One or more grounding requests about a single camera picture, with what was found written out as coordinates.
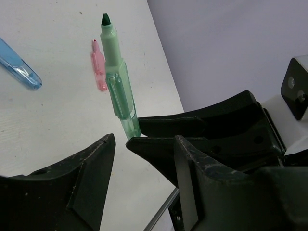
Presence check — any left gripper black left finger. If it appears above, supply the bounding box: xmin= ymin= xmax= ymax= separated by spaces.
xmin=0 ymin=134 xmax=116 ymax=231

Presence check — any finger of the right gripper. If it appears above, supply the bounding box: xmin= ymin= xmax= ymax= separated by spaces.
xmin=126 ymin=136 xmax=284 ymax=186
xmin=138 ymin=90 xmax=286 ymax=152

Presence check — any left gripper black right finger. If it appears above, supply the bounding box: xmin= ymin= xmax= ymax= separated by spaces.
xmin=174 ymin=136 xmax=308 ymax=231

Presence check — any green transparent highlighter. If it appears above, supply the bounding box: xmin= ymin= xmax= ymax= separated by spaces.
xmin=100 ymin=13 xmax=141 ymax=139

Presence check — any pink transparent highlighter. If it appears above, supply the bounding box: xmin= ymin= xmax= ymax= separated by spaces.
xmin=91 ymin=39 xmax=108 ymax=91

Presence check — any blue transparent highlighter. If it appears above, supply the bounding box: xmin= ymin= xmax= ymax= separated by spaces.
xmin=0 ymin=38 xmax=42 ymax=90

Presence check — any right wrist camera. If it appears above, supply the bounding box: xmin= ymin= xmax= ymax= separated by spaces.
xmin=262 ymin=55 xmax=308 ymax=155

